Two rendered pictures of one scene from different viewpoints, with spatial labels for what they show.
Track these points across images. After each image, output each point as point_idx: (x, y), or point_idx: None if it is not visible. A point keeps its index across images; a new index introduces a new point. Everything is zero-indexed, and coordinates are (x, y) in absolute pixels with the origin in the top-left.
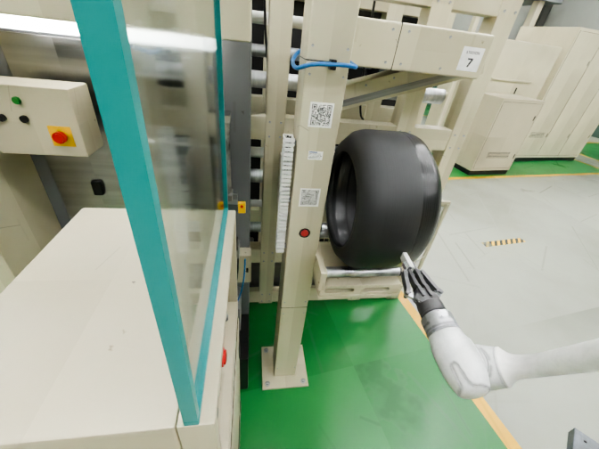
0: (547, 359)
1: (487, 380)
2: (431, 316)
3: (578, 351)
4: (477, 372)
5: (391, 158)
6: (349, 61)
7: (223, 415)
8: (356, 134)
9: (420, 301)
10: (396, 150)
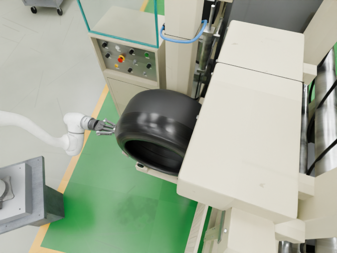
0: (48, 133)
1: (64, 117)
2: (90, 117)
3: (37, 125)
4: (67, 114)
5: (142, 96)
6: (165, 32)
7: (119, 74)
8: (182, 94)
9: (99, 121)
10: (145, 100)
